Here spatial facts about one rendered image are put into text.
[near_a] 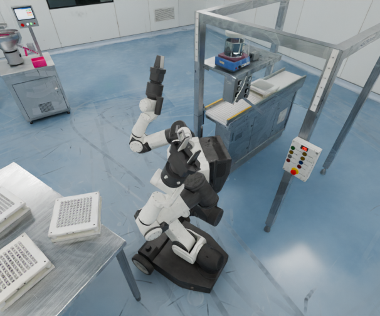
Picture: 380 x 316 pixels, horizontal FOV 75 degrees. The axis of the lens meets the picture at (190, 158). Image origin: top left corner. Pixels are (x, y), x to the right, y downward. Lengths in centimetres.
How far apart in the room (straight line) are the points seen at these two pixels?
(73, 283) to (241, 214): 168
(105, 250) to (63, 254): 21
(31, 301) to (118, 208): 141
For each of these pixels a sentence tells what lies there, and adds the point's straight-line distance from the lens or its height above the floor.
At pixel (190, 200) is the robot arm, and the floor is 122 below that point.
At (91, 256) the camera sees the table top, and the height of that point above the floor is 86.
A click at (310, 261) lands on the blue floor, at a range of 250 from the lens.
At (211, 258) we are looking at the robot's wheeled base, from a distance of 191.
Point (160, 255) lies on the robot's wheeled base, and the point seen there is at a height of 17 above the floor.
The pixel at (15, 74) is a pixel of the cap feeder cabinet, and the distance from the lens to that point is 395.
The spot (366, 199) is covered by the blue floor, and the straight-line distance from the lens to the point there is 321.
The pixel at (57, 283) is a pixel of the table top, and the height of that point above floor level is 86.
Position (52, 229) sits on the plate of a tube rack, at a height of 94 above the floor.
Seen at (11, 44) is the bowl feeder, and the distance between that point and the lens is 402.
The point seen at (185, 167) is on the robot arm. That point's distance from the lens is 76.
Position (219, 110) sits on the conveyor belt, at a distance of 234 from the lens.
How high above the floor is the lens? 208
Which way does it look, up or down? 43 degrees down
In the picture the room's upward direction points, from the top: straight up
